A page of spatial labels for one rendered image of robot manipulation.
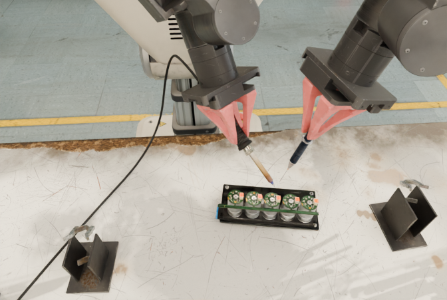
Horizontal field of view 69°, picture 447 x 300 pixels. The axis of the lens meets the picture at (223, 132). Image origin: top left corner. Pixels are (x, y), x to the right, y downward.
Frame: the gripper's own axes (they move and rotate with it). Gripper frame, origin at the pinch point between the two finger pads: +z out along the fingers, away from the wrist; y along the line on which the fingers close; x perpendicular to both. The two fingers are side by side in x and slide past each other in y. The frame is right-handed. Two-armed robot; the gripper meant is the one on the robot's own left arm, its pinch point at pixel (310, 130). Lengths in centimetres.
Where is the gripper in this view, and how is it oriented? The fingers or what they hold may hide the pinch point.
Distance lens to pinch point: 44.1
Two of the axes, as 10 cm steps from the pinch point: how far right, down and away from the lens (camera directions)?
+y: 4.0, 6.8, -6.1
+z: -3.3, 7.3, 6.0
